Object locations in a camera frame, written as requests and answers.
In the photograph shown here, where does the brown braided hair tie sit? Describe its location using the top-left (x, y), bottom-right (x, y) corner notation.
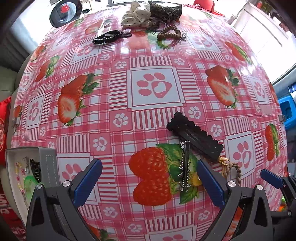
top-left (217, 156), bottom-right (242, 185)

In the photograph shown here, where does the silver alligator hair clip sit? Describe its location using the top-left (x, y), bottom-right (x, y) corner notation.
top-left (178, 141), bottom-right (191, 192)

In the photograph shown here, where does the black scalloped snap clip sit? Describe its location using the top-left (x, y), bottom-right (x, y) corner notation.
top-left (166, 111), bottom-right (224, 163)

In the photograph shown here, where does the black claw hair clip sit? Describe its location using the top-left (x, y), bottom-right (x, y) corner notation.
top-left (30, 159), bottom-right (41, 183)

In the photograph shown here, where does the green plastic bangle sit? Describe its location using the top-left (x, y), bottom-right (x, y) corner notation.
top-left (23, 175), bottom-right (39, 205)

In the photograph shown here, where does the silver pendant keychain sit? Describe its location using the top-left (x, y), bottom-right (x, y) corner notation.
top-left (23, 157), bottom-right (30, 175)

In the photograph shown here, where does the pink yellow beaded bracelet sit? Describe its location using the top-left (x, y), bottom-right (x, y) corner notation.
top-left (14, 161), bottom-right (27, 200)

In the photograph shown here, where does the white shallow tray box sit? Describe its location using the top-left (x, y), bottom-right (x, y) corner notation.
top-left (6, 147), bottom-right (60, 224)

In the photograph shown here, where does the blue plastic stool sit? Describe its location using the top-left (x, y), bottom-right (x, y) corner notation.
top-left (279, 95), bottom-right (296, 130)

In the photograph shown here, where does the silver table cloth clip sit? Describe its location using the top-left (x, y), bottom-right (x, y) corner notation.
top-left (11, 117), bottom-right (21, 130)

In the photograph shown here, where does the red embroidered cushion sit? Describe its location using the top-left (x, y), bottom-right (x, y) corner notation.
top-left (0, 96), bottom-right (11, 167)

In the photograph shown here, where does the strawberry checkered tablecloth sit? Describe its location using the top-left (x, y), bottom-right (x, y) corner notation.
top-left (11, 6), bottom-right (287, 240)

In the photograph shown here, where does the green leather armchair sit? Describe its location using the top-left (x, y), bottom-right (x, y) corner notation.
top-left (1, 55), bottom-right (31, 186)

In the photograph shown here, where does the round black mirror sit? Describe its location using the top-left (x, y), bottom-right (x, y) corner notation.
top-left (49, 0), bottom-right (82, 28)

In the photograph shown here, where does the white polka dot scrunchie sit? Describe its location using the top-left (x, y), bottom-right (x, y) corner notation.
top-left (121, 1), bottom-right (152, 28)

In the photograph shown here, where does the dark patterned scrunchie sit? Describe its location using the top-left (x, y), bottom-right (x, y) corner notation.
top-left (148, 1), bottom-right (183, 23)

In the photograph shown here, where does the red plastic stool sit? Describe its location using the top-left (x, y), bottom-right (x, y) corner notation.
top-left (193, 0), bottom-right (224, 16)

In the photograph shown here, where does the black coiled hair tie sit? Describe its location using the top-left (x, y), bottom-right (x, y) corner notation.
top-left (92, 29), bottom-right (132, 45)

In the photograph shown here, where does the brown coiled hair tie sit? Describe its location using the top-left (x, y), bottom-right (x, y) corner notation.
top-left (157, 24), bottom-right (182, 41)

